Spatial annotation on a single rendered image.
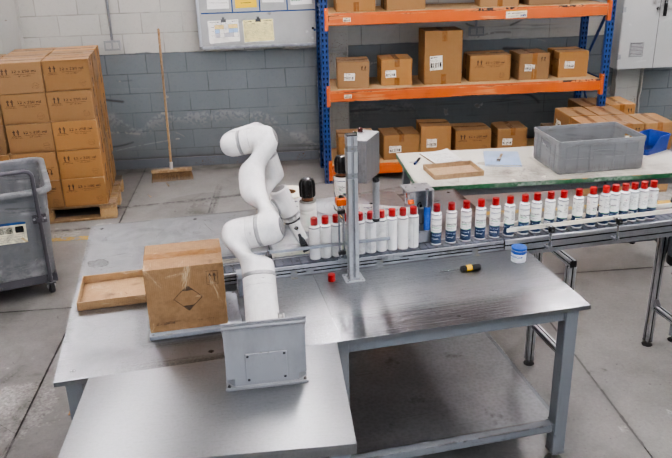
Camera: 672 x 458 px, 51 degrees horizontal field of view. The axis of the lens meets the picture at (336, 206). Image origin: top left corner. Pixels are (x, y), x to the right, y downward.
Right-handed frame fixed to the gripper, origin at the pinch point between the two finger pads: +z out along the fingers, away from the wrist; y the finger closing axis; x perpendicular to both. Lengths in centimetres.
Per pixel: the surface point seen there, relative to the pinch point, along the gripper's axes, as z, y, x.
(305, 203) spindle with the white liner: -9.5, 24.4, -9.1
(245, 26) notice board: -39, 430, -38
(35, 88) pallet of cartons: -77, 315, 143
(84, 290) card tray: -23, 5, 97
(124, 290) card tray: -18, 0, 80
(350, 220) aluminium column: -10.6, -16.7, -22.7
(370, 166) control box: -29, -15, -40
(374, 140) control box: -37, -10, -46
